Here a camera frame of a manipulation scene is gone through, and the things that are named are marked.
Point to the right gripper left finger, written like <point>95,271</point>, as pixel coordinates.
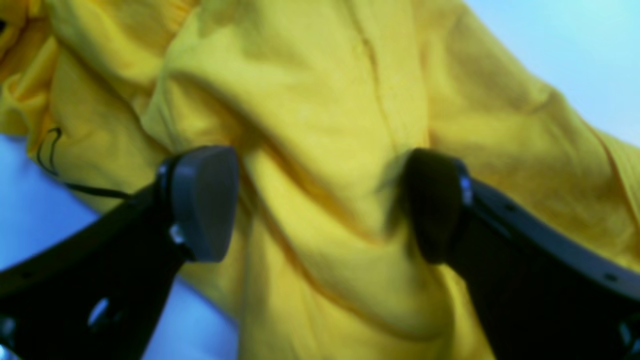
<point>99,294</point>

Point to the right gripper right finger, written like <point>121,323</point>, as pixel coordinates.
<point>538,295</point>

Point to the orange yellow T-shirt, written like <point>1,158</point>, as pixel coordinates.
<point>321,99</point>

